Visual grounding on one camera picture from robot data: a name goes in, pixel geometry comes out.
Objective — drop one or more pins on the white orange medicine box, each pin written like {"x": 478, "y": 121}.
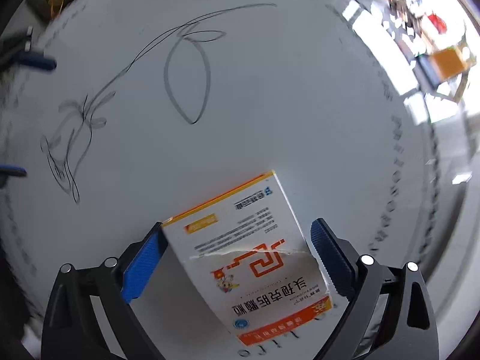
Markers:
{"x": 247, "y": 240}

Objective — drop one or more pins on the orange chair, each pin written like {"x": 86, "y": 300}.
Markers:
{"x": 446, "y": 62}

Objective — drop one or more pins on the round white printed rug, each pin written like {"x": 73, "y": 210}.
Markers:
{"x": 262, "y": 82}

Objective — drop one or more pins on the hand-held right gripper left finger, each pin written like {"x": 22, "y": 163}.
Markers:
{"x": 146, "y": 262}

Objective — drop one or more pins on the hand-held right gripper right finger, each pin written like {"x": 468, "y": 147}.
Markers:
{"x": 330, "y": 258}

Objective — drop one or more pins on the red hanging decoration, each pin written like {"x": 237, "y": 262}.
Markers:
{"x": 438, "y": 23}

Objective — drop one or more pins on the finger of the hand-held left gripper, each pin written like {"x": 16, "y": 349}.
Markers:
{"x": 37, "y": 60}
{"x": 13, "y": 171}

